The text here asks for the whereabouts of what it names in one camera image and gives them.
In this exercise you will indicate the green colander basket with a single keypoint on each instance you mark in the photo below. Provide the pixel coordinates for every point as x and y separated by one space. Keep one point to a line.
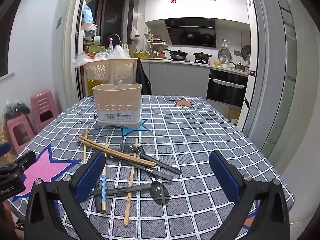
141 55

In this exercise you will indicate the black hanging bag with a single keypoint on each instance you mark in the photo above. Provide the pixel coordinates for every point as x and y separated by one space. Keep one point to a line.
142 79

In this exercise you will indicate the light wooden chopstick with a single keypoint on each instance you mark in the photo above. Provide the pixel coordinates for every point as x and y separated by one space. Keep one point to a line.
128 200

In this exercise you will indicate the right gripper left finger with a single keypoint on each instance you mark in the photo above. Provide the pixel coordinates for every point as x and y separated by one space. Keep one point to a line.
42 219

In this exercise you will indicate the checkered blue tablecloth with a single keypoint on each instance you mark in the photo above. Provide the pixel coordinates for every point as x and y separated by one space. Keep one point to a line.
178 131

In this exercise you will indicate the pink stool short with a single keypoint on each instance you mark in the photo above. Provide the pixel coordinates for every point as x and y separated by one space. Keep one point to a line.
21 132

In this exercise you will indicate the cardboard box on floor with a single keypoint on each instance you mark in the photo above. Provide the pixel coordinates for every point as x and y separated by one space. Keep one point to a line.
233 114

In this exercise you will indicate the beige basket trolley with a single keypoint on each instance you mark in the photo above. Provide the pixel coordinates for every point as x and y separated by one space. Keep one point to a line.
111 71

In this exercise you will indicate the black wok on stove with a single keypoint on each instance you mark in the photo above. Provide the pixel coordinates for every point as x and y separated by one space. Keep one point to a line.
177 55

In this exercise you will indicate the beige utensil caddy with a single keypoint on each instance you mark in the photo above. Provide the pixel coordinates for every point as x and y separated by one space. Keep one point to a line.
118 105

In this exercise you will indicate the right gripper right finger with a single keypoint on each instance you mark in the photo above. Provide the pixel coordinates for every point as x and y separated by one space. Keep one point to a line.
259 206

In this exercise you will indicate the long brown chopstick pair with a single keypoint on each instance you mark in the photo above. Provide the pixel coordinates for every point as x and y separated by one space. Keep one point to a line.
117 152

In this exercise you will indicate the black built-in oven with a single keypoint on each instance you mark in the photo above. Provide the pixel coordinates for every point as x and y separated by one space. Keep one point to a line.
226 87

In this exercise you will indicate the black range hood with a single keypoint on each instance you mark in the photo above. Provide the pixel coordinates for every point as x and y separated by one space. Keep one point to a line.
192 31

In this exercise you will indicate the pink stool tall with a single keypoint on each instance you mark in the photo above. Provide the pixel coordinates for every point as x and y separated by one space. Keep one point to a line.
43 108

